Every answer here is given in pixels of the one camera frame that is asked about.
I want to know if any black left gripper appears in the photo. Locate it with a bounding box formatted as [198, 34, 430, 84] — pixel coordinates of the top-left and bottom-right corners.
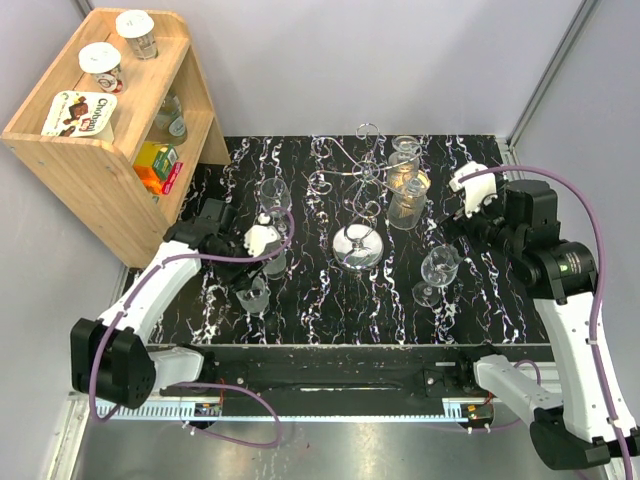
[209, 231, 268, 292]

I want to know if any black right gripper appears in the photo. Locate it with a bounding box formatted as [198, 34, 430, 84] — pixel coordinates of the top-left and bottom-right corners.
[436, 180, 524, 263]

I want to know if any frosted short goblet front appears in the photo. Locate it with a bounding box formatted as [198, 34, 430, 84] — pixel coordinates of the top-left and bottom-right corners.
[236, 276, 270, 316]

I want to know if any ribbed glass goblet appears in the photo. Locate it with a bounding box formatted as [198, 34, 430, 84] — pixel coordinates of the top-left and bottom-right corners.
[387, 193, 426, 230]

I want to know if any chrome wine glass rack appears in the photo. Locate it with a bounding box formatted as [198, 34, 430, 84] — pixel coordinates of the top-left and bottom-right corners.
[308, 123, 395, 272]

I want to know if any patterned glass goblet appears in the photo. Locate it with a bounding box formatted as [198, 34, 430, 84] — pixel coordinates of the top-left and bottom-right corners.
[386, 135, 422, 191]

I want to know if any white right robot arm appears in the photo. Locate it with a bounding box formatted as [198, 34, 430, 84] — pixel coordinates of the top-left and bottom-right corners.
[440, 175, 639, 470]

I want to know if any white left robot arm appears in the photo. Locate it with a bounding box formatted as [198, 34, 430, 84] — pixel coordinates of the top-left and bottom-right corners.
[70, 199, 281, 409]

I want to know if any clear wine glass right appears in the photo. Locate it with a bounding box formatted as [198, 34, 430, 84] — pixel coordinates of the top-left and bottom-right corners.
[412, 245, 462, 307]

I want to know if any clear smooth wine glass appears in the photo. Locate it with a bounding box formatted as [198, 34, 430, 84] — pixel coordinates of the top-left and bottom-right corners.
[259, 178, 291, 236]

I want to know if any clear patterned short goblet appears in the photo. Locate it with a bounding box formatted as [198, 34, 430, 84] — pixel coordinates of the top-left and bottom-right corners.
[263, 251, 287, 280]

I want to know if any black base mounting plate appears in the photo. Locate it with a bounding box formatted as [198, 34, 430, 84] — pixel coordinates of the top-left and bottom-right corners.
[166, 345, 495, 417]

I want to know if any red packaged item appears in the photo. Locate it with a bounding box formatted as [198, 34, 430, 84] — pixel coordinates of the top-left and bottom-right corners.
[161, 162, 183, 195]

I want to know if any orange juice carton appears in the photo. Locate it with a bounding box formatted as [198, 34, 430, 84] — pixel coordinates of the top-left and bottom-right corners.
[133, 141, 180, 195]

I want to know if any glass bottle on shelf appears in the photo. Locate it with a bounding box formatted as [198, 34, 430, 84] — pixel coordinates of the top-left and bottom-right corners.
[154, 89, 188, 145]

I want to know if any wooden shelf unit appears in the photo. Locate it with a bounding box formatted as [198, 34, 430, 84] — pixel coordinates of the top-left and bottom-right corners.
[2, 8, 230, 268]

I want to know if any Chobani yogurt cup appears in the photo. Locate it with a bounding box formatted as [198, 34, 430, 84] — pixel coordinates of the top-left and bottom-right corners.
[41, 90, 118, 143]

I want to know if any white lidded yogurt cup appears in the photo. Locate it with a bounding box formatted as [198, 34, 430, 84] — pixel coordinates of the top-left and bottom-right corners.
[78, 42, 125, 94]

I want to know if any clear cup white lid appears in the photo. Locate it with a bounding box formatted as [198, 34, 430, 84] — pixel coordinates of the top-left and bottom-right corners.
[115, 10, 158, 60]

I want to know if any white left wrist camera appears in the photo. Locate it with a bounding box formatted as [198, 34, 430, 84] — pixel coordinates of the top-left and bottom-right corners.
[243, 225, 281, 258]

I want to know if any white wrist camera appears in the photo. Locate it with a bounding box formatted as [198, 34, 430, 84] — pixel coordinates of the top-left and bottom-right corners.
[243, 225, 281, 258]
[449, 161, 498, 218]

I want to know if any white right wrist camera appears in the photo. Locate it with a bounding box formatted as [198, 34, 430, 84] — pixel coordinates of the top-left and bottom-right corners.
[449, 161, 498, 218]

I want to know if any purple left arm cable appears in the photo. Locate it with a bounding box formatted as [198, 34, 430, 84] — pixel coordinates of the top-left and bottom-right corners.
[89, 207, 296, 449]

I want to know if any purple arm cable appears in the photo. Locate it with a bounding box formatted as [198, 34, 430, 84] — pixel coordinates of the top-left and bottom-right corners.
[89, 207, 296, 449]
[457, 166, 640, 480]

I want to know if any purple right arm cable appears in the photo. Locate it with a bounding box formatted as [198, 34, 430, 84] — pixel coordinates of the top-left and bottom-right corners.
[457, 166, 640, 480]

